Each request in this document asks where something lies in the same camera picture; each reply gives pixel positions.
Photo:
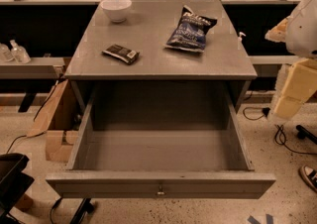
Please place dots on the clear plastic bottle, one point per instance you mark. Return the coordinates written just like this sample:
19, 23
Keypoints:
5, 53

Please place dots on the black snack packet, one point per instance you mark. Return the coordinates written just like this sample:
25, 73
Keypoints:
121, 53

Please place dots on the clear sanitizer bottle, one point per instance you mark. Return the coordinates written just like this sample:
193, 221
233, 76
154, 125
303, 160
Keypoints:
19, 53

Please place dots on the sneaker shoe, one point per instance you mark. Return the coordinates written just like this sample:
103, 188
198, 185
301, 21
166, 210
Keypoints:
309, 175

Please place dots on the grey wooden cabinet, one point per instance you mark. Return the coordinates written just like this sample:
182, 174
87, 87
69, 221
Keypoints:
146, 30

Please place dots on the white ceramic bowl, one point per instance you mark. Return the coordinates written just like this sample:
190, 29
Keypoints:
116, 10

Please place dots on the brown cardboard box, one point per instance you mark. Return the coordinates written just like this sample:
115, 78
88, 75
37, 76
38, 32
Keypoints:
56, 121

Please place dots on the small white pump bottle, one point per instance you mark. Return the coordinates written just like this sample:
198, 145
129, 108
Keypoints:
241, 36

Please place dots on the foam padded gripper body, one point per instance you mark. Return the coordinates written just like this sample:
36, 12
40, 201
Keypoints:
303, 28

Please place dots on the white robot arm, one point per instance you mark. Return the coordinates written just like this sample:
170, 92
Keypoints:
298, 30

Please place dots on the grey top drawer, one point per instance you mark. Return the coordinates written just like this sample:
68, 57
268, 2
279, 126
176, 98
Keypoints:
160, 139

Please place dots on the blue chip bag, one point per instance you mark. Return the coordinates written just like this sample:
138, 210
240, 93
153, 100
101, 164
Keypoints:
190, 33

